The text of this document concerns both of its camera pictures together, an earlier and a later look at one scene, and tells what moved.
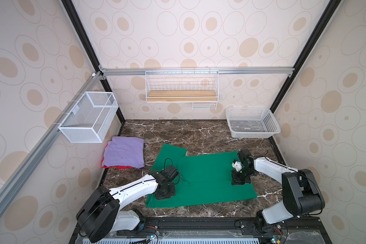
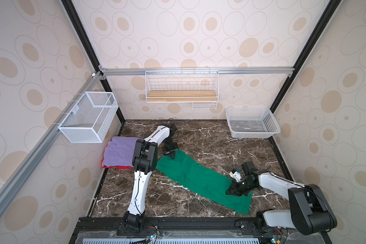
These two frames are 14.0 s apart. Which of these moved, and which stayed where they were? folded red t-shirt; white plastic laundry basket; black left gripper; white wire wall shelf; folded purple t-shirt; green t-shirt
Moved: green t-shirt; black left gripper
Stayed: white plastic laundry basket; folded red t-shirt; white wire wall shelf; folded purple t-shirt
